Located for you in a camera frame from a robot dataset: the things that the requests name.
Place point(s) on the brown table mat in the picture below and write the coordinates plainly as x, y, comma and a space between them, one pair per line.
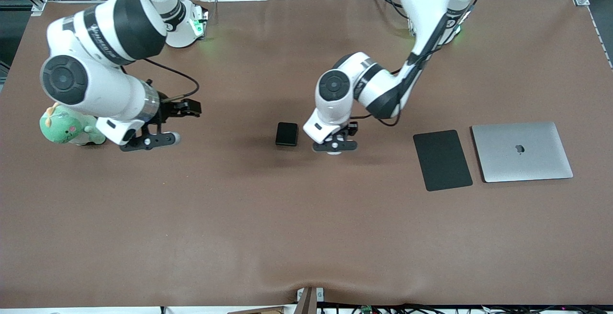
287, 232

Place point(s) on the black mouse pad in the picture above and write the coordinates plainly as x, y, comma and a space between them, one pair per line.
443, 161

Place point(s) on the white metal bracket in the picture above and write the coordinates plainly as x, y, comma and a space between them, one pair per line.
320, 295

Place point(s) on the black phone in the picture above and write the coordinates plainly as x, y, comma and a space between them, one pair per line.
286, 134

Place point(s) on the silver laptop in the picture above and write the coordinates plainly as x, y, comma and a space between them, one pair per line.
527, 165

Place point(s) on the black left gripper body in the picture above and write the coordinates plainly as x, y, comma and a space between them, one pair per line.
353, 128

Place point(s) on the green dinosaur plush toy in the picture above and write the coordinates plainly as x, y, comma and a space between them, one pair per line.
62, 129

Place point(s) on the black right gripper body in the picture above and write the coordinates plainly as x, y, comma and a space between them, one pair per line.
168, 109

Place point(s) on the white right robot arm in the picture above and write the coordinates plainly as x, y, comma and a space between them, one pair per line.
110, 22

